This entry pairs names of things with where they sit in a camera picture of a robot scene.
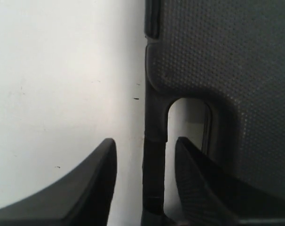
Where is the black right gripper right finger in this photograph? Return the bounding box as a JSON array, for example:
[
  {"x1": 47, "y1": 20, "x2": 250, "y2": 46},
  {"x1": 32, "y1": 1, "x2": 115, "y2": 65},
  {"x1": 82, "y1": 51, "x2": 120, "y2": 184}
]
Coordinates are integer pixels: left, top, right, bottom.
[{"x1": 175, "y1": 137, "x2": 285, "y2": 226}]

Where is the black plastic carrying case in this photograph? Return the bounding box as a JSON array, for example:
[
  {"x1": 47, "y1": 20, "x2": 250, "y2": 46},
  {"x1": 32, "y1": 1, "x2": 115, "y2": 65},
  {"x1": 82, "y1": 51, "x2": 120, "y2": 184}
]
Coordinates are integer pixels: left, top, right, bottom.
[{"x1": 141, "y1": 0, "x2": 285, "y2": 226}]

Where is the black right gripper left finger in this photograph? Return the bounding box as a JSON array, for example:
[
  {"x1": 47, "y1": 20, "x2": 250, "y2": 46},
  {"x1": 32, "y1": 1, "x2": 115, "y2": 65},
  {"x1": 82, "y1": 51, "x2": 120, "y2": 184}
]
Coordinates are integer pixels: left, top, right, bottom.
[{"x1": 0, "y1": 138, "x2": 117, "y2": 226}]

